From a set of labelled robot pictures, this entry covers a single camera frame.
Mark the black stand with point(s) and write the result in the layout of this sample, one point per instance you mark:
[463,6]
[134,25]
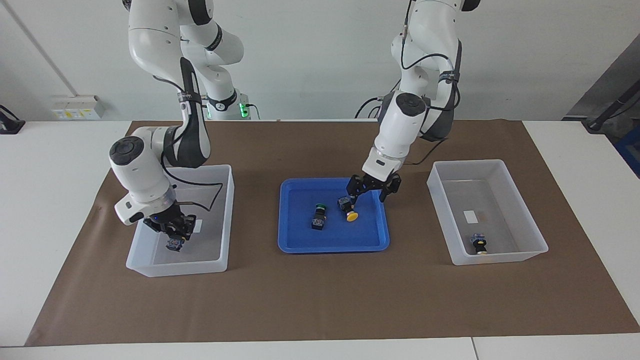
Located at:
[607,112]

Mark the yellow push button switch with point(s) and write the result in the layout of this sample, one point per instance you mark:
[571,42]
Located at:
[479,245]
[352,216]

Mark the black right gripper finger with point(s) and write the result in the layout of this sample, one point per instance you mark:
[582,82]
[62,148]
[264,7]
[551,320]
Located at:
[171,232]
[188,225]

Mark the white paper label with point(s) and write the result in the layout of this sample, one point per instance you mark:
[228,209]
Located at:
[470,216]
[198,226]

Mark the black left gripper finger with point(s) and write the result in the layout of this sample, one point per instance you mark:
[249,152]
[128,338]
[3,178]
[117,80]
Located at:
[354,192]
[391,189]

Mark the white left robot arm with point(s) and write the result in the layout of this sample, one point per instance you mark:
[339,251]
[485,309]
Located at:
[400,130]

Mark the brown paper table mat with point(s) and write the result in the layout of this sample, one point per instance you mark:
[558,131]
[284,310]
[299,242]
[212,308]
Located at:
[320,300]

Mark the white wall socket box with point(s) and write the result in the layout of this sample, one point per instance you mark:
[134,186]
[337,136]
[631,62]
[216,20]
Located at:
[75,110]

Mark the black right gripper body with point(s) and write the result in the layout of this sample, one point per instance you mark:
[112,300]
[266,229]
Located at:
[167,220]

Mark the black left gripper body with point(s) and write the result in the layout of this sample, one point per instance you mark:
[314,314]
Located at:
[375,182]

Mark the translucent white plastic box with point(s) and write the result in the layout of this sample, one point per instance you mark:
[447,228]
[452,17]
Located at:
[210,250]
[500,220]

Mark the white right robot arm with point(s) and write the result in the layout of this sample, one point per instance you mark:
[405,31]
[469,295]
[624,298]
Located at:
[140,175]

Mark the blue plastic tray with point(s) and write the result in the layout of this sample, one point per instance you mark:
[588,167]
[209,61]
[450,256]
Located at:
[335,240]

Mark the green push button switch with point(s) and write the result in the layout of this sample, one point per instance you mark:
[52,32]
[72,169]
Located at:
[174,245]
[318,222]

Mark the blue crate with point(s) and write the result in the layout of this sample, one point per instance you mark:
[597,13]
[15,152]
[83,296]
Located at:
[631,150]

